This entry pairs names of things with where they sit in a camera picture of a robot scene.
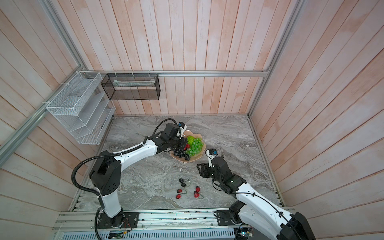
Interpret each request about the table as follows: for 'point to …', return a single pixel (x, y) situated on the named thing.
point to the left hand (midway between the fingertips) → (187, 144)
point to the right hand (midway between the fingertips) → (200, 165)
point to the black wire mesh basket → (132, 86)
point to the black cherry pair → (182, 184)
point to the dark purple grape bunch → (181, 153)
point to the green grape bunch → (196, 147)
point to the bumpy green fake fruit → (190, 139)
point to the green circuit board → (245, 233)
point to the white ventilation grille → (227, 235)
